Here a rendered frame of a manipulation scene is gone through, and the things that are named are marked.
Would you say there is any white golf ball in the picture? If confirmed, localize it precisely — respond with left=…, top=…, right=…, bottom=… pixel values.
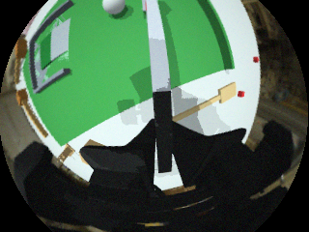
left=103, top=0, right=126, bottom=15

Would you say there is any small red cube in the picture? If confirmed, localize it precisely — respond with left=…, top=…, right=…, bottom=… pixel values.
left=237, top=90, right=244, bottom=98
left=252, top=55, right=259, bottom=63

